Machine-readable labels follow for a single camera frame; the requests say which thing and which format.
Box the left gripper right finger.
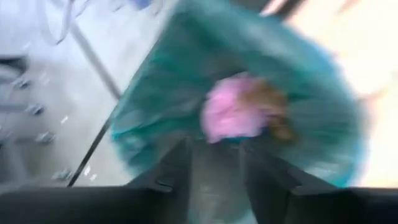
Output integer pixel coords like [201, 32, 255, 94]
[239, 136, 338, 224]

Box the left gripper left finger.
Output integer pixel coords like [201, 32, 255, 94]
[124, 136, 193, 224]

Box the pink plastic wad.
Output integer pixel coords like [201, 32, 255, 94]
[200, 73, 271, 144]

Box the brown paper piece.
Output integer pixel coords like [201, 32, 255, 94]
[242, 79, 299, 142]

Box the blue plastic trash bag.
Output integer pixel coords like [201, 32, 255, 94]
[108, 0, 369, 224]

